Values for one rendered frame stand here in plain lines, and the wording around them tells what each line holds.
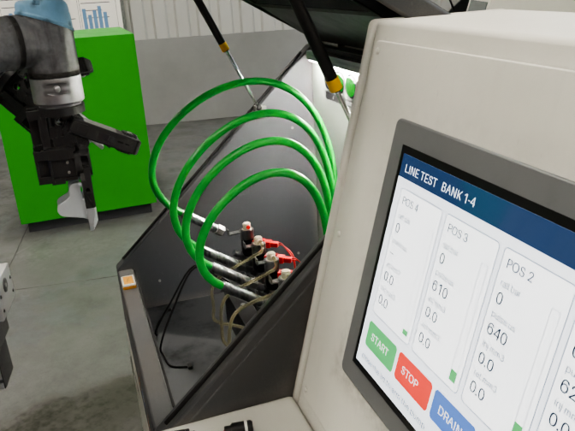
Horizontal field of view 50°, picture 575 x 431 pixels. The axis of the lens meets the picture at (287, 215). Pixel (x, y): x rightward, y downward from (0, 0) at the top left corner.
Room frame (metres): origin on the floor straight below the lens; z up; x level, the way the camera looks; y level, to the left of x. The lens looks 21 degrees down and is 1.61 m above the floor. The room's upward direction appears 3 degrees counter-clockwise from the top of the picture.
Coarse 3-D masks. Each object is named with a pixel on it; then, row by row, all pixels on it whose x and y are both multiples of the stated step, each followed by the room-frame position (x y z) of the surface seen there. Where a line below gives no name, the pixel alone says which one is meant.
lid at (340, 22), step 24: (264, 0) 1.43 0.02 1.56; (312, 0) 1.17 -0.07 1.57; (336, 0) 1.07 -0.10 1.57; (360, 0) 0.92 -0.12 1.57; (384, 0) 0.85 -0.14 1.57; (408, 0) 0.87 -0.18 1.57; (288, 24) 1.59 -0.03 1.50; (336, 24) 1.20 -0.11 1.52; (360, 24) 1.07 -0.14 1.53; (360, 48) 1.35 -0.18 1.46
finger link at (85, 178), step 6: (84, 162) 0.93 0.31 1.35; (84, 168) 0.92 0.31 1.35; (84, 174) 0.92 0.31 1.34; (90, 174) 0.92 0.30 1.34; (84, 180) 0.92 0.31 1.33; (90, 180) 0.92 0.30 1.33; (84, 186) 0.91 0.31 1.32; (90, 186) 0.92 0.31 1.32; (84, 192) 0.92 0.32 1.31; (90, 192) 0.92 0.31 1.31; (90, 198) 0.92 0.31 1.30; (90, 204) 0.93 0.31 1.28
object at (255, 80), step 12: (228, 84) 1.16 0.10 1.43; (240, 84) 1.16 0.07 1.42; (252, 84) 1.17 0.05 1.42; (264, 84) 1.18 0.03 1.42; (276, 84) 1.19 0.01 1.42; (204, 96) 1.14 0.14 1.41; (300, 96) 1.20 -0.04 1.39; (192, 108) 1.13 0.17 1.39; (312, 108) 1.21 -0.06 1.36; (180, 120) 1.13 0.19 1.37; (168, 132) 1.12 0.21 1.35; (324, 132) 1.22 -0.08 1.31; (156, 144) 1.11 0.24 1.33; (324, 144) 1.22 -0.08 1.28; (156, 156) 1.11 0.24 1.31; (156, 180) 1.11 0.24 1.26; (156, 192) 1.11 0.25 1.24; (168, 204) 1.11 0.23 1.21
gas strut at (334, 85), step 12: (288, 0) 0.86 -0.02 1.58; (300, 0) 0.85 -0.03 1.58; (300, 12) 0.86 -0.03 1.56; (300, 24) 0.86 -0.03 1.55; (312, 24) 0.86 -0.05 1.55; (312, 36) 0.86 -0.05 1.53; (312, 48) 0.87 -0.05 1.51; (324, 48) 0.87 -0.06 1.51; (324, 60) 0.87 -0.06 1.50; (324, 72) 0.87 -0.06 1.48; (336, 84) 0.88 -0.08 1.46; (348, 120) 0.89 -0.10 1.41
